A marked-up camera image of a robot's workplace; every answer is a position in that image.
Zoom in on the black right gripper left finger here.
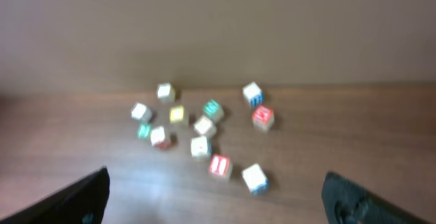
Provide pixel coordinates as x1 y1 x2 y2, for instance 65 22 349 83
1 166 110 224

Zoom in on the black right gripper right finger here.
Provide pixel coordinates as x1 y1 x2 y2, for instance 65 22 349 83
321 172 428 224

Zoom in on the red I wooden block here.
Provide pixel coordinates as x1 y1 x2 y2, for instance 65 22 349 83
208 154 233 180

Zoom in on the wooden block blue side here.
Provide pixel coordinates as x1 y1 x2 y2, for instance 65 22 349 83
241 163 269 195

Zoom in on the green J wooden block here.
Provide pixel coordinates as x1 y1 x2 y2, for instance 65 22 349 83
136 123 153 139

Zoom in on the wooden block red side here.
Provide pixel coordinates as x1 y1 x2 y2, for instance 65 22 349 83
150 126 172 150

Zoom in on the wooden block green side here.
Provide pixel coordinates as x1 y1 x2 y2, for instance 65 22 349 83
131 102 153 123

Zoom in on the red M wooden block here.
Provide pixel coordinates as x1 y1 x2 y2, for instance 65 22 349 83
252 105 275 131

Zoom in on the yellow wooden block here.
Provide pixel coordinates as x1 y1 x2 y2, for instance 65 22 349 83
170 106 189 125

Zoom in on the wooden block red drawing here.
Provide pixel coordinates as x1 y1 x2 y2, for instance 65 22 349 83
191 136 212 160

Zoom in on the plain wooden block top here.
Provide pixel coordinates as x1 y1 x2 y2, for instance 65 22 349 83
157 82 176 103

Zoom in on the wooden block blue top right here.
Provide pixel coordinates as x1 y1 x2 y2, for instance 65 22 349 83
243 82 264 109

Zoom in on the wooden block red pattern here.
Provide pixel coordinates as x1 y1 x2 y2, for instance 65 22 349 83
193 115 217 138

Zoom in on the green N wooden block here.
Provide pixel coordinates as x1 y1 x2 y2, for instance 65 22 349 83
202 99 224 123

